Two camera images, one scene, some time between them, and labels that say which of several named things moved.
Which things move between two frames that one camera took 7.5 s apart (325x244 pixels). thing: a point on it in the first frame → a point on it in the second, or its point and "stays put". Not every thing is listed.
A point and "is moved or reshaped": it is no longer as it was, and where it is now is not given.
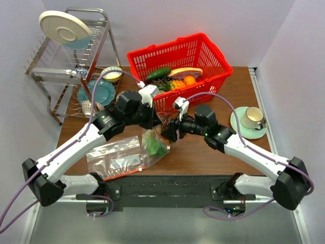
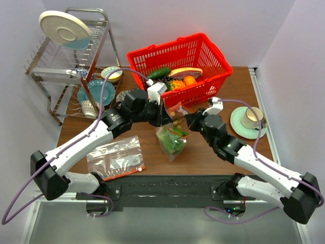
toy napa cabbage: x=153 y=144 → x=173 y=140
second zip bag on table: x=116 y=159 stays put
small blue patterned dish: x=83 y=70 stays put
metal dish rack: x=76 y=83 stays put
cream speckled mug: x=252 y=119 stays put
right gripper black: x=170 y=133 → x=192 y=119
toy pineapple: x=171 y=85 stays put
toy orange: x=189 y=80 stays put
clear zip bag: x=141 y=151 is moved or reshaped
